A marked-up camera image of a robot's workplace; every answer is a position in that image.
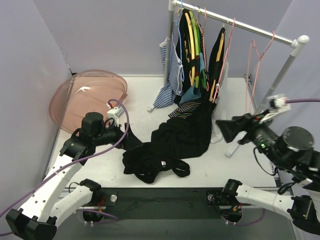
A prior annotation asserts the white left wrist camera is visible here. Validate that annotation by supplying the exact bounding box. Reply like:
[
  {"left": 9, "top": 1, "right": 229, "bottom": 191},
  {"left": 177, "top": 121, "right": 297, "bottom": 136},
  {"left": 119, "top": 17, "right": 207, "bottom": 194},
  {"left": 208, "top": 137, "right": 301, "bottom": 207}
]
[{"left": 107, "top": 106, "right": 125, "bottom": 126}]

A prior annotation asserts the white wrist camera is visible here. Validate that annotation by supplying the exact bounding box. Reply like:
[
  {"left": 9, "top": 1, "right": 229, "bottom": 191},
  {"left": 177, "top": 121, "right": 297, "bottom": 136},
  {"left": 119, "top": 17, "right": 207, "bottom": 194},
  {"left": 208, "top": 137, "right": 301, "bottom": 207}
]
[
  {"left": 107, "top": 106, "right": 125, "bottom": 126},
  {"left": 259, "top": 93, "right": 291, "bottom": 124}
]

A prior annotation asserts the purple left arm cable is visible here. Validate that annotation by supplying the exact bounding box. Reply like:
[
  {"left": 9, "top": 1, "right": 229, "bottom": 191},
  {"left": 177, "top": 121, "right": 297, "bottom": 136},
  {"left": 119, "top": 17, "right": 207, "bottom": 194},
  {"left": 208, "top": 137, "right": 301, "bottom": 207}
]
[{"left": 0, "top": 99, "right": 130, "bottom": 237}]

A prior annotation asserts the aluminium frame rail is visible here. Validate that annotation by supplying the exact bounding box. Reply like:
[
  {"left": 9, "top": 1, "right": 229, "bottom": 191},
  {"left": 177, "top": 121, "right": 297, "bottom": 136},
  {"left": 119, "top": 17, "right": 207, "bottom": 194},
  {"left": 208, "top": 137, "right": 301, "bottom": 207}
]
[{"left": 31, "top": 187, "right": 293, "bottom": 210}]

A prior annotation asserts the light blue hanger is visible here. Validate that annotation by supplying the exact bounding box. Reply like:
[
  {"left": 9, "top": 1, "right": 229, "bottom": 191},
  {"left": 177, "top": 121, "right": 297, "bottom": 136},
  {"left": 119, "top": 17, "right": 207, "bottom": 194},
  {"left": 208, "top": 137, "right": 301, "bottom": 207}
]
[{"left": 177, "top": 6, "right": 185, "bottom": 82}]

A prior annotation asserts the pink translucent plastic basin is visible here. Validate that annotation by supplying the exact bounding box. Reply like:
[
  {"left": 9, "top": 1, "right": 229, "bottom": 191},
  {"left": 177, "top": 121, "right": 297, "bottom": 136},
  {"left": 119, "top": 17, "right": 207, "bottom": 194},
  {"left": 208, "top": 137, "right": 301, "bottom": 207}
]
[{"left": 49, "top": 69, "right": 128, "bottom": 134}]

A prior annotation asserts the teal garment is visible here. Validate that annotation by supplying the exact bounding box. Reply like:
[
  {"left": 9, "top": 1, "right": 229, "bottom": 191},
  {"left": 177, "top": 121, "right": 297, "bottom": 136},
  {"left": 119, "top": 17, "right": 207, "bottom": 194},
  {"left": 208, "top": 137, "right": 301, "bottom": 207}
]
[{"left": 178, "top": 86, "right": 201, "bottom": 106}]

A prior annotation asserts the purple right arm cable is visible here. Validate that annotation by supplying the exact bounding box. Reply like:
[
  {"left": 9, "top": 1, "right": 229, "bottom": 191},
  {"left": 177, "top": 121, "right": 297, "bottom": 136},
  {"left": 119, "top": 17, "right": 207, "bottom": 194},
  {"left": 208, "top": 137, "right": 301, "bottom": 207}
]
[{"left": 284, "top": 97, "right": 320, "bottom": 105}]

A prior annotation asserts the blue white striped top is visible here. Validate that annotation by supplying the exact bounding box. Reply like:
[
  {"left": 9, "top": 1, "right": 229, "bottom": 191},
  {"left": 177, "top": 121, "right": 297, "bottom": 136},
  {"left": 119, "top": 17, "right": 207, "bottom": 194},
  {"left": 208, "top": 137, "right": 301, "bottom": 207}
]
[{"left": 153, "top": 34, "right": 184, "bottom": 109}]

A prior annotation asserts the pink hanger with garment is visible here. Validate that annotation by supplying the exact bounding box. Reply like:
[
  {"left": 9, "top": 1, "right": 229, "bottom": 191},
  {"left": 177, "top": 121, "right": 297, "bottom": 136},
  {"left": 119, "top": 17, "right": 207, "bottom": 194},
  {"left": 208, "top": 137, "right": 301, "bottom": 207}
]
[{"left": 211, "top": 18, "right": 236, "bottom": 104}]

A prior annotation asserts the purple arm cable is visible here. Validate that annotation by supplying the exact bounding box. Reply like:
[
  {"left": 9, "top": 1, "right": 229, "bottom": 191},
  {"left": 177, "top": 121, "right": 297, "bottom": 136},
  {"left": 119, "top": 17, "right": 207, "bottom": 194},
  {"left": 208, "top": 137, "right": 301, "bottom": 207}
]
[
  {"left": 284, "top": 97, "right": 320, "bottom": 105},
  {"left": 0, "top": 99, "right": 130, "bottom": 237}
]

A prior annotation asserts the black hanging garment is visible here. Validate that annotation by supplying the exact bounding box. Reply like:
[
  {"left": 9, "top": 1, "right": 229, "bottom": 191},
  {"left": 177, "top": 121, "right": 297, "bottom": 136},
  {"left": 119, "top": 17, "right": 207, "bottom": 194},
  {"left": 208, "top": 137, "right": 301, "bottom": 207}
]
[{"left": 151, "top": 9, "right": 219, "bottom": 159}]

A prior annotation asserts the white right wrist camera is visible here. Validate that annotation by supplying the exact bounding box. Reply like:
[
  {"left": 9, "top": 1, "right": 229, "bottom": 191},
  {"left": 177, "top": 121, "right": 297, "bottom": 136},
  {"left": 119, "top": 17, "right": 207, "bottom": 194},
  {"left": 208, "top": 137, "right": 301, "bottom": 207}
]
[{"left": 259, "top": 93, "right": 291, "bottom": 124}]

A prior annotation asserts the pink wire hanger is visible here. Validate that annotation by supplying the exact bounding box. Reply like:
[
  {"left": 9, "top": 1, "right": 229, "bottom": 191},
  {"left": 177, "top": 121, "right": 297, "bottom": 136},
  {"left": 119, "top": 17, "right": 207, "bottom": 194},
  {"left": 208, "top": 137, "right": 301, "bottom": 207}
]
[{"left": 245, "top": 31, "right": 276, "bottom": 112}]

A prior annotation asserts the black multicolour striped garment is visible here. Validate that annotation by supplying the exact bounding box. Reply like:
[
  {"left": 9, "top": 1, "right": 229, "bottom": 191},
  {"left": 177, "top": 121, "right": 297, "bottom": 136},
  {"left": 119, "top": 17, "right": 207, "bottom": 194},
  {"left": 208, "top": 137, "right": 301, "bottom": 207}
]
[{"left": 168, "top": 99, "right": 201, "bottom": 119}]

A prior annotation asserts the green hanger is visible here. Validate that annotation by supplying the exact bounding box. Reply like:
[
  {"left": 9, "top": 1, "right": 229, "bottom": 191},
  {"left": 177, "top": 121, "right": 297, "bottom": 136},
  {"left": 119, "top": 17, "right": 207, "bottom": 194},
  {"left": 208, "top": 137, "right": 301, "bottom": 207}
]
[{"left": 189, "top": 11, "right": 208, "bottom": 90}]

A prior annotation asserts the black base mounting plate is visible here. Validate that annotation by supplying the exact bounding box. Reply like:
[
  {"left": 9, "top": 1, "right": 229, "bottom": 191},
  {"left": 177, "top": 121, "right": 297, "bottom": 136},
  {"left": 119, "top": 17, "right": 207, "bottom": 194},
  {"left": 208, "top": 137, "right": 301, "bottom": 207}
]
[{"left": 86, "top": 187, "right": 240, "bottom": 220}]

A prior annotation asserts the yellow hanger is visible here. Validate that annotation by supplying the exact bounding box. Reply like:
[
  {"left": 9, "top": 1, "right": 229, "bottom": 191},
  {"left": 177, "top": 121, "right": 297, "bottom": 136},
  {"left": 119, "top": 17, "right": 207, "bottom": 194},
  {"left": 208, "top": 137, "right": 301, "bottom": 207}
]
[
  {"left": 184, "top": 12, "right": 196, "bottom": 86},
  {"left": 208, "top": 27, "right": 226, "bottom": 102}
]

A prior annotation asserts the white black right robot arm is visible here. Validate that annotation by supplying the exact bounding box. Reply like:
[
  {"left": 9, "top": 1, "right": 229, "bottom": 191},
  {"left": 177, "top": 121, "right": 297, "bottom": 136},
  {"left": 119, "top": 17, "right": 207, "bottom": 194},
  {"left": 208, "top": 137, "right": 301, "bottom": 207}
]
[{"left": 216, "top": 112, "right": 320, "bottom": 235}]

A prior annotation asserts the white clothes rack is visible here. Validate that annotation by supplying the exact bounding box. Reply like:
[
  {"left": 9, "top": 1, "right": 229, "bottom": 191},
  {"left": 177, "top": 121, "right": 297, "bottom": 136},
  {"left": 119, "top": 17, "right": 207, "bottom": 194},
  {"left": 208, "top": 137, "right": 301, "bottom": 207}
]
[{"left": 146, "top": 0, "right": 311, "bottom": 158}]

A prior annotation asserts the black tank top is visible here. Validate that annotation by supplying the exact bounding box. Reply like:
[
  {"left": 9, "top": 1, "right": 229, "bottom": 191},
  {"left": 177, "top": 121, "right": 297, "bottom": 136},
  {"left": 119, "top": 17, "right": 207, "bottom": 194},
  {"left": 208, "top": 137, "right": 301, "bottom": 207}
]
[{"left": 122, "top": 142, "right": 191, "bottom": 184}]

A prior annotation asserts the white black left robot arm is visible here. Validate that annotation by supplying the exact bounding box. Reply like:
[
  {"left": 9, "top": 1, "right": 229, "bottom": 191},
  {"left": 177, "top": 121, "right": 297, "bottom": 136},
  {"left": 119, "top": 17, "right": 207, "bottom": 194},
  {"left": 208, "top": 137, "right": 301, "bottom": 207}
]
[{"left": 5, "top": 112, "right": 142, "bottom": 240}]

